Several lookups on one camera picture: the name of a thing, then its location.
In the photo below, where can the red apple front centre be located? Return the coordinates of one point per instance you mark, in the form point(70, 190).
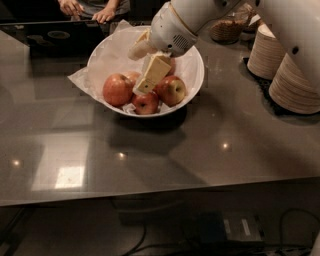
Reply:
point(145, 104)

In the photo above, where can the glass jar with cereal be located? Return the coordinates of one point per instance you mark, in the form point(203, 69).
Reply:
point(228, 30)

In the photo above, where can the red green apple right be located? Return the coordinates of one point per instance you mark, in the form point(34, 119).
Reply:
point(171, 90)

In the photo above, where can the red apple top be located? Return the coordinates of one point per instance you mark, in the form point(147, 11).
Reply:
point(173, 67)

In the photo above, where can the person's left hand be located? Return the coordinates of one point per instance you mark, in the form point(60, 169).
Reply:
point(104, 15)

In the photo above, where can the black tray mat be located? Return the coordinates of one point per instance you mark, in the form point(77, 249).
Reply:
point(264, 85)

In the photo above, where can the white paper liner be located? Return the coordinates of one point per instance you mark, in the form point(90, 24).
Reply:
point(113, 53)

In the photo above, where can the large red apple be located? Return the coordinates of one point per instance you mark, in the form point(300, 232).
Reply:
point(117, 90)

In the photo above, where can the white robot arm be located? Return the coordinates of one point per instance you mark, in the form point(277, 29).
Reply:
point(294, 23)

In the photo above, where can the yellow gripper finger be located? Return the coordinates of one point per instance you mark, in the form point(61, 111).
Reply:
point(155, 68)
point(142, 46)

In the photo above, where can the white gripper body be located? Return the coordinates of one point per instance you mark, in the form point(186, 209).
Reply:
point(167, 31)

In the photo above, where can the black laptop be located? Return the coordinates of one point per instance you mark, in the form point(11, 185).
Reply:
point(57, 38)

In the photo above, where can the person's right hand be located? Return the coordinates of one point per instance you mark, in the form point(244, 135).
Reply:
point(70, 7)

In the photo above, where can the red apple middle back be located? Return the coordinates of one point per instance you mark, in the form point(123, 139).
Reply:
point(132, 76)

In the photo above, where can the person's torso grey shirt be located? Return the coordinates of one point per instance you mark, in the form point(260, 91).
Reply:
point(93, 6)

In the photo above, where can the paper plate stack rear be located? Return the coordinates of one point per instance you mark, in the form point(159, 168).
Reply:
point(266, 55)

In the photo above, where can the white bowl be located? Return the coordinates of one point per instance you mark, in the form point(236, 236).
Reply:
point(193, 71)

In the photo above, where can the dark power box under table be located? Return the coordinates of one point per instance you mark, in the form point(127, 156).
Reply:
point(230, 227)

